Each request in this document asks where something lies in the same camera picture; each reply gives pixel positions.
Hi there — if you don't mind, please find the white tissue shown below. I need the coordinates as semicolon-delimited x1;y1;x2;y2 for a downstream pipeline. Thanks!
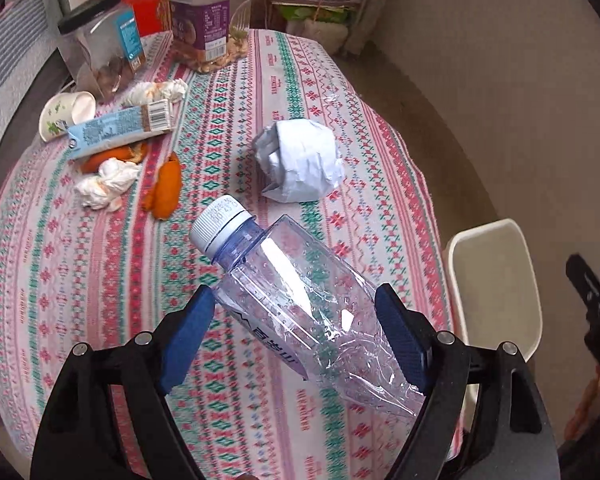
74;158;140;212

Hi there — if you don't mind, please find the crushed clear plastic bottle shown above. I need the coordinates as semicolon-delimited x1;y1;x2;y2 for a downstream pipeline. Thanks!
190;195;424;419

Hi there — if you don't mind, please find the orange peel piece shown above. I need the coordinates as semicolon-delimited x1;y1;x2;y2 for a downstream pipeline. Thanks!
142;152;182;220

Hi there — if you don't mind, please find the white paper ball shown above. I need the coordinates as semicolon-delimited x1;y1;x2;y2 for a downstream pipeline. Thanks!
252;118;346;204

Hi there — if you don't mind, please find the cream plastic trash bin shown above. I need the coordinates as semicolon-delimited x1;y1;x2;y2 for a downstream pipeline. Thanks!
442;218;544;441

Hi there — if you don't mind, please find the person's right hand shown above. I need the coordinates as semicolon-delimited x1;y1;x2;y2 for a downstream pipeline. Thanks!
564;364;600;441

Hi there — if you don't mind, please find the patterned red green tablecloth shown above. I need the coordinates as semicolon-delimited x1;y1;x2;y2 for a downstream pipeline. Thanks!
0;30;453;479

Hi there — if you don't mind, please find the orange peel under box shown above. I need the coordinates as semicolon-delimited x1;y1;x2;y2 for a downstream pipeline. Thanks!
81;141;148;174

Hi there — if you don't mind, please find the white floral paper cup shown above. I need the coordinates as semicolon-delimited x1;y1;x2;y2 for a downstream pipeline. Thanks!
38;91;97;143

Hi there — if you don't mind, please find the light blue toothpaste box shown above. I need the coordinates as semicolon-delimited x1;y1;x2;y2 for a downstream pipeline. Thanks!
67;100;172;159

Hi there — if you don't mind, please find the crumpled tissue near jars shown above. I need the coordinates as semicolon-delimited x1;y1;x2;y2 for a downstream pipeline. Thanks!
122;78;188;107

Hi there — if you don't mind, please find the beige curtain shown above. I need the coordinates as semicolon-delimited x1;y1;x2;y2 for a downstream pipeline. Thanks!
342;0;404;57

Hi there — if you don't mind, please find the white woven bag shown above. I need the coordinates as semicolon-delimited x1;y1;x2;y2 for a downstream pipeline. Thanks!
297;18;349;55

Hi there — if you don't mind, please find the green tissue box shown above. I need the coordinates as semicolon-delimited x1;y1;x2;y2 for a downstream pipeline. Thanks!
275;4;353;25

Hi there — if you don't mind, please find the grey striped sofa cushion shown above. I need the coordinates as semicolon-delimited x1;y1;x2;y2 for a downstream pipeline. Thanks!
0;0;62;144

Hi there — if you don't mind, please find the clear jar blue label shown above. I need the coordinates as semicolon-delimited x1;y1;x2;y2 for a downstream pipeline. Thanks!
57;0;146;103

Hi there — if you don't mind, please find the red gift box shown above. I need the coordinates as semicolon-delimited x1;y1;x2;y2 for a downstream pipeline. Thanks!
122;0;171;37

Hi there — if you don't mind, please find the clear jar purple label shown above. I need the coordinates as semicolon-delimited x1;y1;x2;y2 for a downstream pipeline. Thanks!
169;0;251;74

